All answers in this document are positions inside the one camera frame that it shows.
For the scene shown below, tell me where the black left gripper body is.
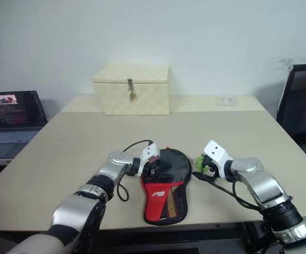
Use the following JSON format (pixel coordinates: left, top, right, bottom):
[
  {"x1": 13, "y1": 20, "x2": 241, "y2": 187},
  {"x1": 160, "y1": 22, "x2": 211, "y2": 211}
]
[{"x1": 144, "y1": 156, "x2": 163, "y2": 177}]

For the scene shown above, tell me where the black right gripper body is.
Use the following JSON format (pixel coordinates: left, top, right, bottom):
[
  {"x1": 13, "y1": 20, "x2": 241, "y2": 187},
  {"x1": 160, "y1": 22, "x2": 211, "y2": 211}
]
[{"x1": 201, "y1": 155, "x2": 220, "y2": 183}]

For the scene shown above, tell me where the green zipper pull tag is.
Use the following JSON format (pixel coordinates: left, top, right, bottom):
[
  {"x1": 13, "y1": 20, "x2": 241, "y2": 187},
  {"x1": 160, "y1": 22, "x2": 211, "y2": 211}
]
[{"x1": 194, "y1": 155, "x2": 209, "y2": 173}]

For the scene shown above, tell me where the black red paddle case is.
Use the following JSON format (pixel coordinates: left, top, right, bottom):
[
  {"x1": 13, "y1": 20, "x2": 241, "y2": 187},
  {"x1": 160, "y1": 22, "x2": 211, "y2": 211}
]
[{"x1": 140, "y1": 147, "x2": 192, "y2": 226}]

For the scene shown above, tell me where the brass padlock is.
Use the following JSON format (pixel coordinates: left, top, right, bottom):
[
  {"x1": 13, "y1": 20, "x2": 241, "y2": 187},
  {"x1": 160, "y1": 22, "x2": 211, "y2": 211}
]
[{"x1": 126, "y1": 78, "x2": 137, "y2": 102}]

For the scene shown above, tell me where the cream lidded box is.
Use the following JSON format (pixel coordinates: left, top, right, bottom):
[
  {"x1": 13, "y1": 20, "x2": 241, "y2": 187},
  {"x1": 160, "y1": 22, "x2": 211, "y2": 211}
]
[{"x1": 92, "y1": 64, "x2": 171, "y2": 116}]

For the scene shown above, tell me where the black office chair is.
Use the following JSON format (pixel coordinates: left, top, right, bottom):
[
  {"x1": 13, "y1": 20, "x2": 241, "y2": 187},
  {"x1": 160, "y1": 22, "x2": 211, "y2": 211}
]
[{"x1": 276, "y1": 62, "x2": 306, "y2": 170}]

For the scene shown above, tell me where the grey open laptop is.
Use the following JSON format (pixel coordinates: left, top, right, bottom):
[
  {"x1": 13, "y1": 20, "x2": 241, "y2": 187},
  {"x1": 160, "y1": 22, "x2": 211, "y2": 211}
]
[{"x1": 0, "y1": 90, "x2": 49, "y2": 160}]

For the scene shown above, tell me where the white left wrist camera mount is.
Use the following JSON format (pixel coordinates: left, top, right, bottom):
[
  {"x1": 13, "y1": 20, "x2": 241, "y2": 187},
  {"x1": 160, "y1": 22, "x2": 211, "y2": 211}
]
[{"x1": 136, "y1": 143, "x2": 161, "y2": 177}]

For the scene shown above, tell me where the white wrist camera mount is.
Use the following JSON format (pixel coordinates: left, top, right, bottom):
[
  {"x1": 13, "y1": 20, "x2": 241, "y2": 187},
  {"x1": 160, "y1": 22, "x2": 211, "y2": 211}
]
[
  {"x1": 136, "y1": 143, "x2": 161, "y2": 177},
  {"x1": 202, "y1": 140, "x2": 234, "y2": 178}
]

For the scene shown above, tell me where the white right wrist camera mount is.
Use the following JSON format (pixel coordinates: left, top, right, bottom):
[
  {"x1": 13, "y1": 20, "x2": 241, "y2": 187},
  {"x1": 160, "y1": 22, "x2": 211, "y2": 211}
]
[{"x1": 202, "y1": 140, "x2": 234, "y2": 178}]

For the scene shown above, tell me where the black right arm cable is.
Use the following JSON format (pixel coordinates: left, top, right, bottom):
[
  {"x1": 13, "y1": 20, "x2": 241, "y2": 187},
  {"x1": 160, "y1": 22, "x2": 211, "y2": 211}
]
[{"x1": 191, "y1": 171, "x2": 265, "y2": 212}]

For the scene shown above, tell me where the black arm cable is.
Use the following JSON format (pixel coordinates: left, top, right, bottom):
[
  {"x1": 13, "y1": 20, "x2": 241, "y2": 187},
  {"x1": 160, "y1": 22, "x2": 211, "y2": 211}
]
[
  {"x1": 116, "y1": 139, "x2": 155, "y2": 203},
  {"x1": 191, "y1": 171, "x2": 265, "y2": 212}
]

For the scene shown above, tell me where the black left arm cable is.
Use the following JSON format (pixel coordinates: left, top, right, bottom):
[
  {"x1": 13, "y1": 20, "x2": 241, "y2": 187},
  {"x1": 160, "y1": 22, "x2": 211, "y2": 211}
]
[{"x1": 116, "y1": 139, "x2": 155, "y2": 203}]

